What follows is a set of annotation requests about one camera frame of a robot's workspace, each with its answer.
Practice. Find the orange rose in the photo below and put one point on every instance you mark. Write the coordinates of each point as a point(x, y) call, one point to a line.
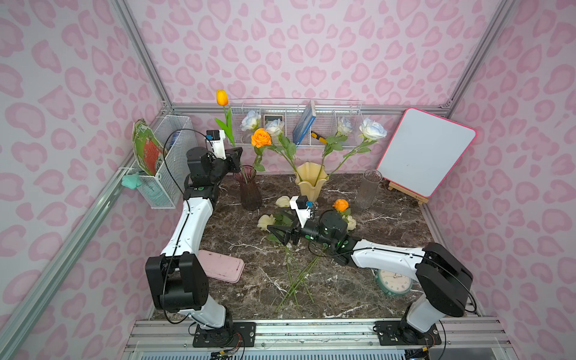
point(341, 205)
point(259, 140)

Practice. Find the yellow utility knife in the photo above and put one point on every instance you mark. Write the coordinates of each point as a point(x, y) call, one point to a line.
point(319, 138)

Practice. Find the blue white rose two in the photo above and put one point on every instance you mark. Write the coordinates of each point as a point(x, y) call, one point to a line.
point(344, 128)

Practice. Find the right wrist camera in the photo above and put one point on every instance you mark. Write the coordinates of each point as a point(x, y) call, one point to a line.
point(303, 208)

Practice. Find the clear glass vase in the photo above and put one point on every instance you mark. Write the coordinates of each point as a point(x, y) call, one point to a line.
point(367, 190)

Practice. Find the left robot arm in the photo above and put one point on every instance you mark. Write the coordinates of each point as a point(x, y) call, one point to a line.
point(177, 281)

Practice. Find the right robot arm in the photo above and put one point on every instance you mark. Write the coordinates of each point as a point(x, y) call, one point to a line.
point(444, 280)

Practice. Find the green clip hook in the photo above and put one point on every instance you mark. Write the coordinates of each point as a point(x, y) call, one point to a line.
point(131, 181)

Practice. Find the white wire wall shelf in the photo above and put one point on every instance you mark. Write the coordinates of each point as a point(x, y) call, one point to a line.
point(327, 113)

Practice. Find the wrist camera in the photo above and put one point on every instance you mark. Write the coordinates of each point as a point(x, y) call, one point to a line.
point(303, 208)
point(216, 139)

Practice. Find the green red picture card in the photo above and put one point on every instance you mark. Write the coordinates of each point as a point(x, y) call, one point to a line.
point(148, 151)

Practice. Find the purple glass vase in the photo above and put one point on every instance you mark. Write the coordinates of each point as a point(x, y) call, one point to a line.
point(250, 196)

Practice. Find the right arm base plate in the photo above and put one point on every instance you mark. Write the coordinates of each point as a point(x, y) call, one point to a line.
point(398, 333)

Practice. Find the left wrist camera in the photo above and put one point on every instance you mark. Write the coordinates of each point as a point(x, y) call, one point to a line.
point(216, 139)

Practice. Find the orange tulip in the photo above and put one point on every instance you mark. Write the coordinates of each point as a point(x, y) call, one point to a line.
point(226, 125)

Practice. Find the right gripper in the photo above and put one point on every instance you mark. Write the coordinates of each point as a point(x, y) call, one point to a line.
point(295, 229)

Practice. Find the blue book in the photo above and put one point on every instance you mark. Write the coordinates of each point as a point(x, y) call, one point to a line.
point(305, 122)

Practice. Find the pink flat case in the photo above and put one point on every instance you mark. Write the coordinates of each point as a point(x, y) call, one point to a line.
point(221, 267)

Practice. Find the blue white rose one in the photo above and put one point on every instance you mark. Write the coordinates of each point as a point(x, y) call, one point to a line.
point(251, 121)

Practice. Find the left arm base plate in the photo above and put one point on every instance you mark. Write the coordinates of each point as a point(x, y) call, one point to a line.
point(240, 332)

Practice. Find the green alarm clock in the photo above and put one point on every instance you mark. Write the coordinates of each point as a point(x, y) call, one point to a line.
point(393, 284)

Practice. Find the white wire side basket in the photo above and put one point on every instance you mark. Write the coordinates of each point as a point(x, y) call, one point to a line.
point(164, 190)

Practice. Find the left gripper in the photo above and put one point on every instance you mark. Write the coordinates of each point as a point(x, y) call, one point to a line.
point(232, 157)

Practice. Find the blue white rose three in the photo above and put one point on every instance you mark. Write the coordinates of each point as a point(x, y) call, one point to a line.
point(280, 144)

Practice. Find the pink framed whiteboard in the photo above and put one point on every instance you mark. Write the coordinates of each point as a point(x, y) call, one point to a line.
point(423, 150)

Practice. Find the yellow ceramic vase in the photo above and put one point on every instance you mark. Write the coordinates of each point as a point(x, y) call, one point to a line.
point(311, 178)

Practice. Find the white calculator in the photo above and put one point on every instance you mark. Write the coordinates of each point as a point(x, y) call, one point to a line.
point(271, 117)

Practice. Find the wooden easel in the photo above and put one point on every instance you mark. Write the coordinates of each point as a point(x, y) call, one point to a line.
point(421, 199)

